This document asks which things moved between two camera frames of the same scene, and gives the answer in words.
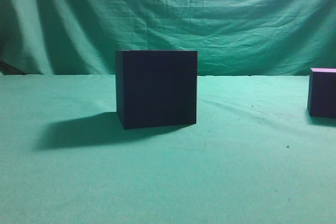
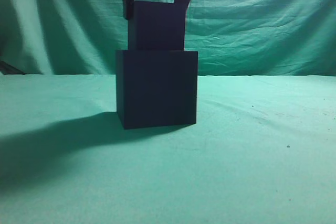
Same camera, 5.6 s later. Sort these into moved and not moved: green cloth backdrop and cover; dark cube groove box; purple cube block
Moved: purple cube block
Not moved: green cloth backdrop and cover; dark cube groove box
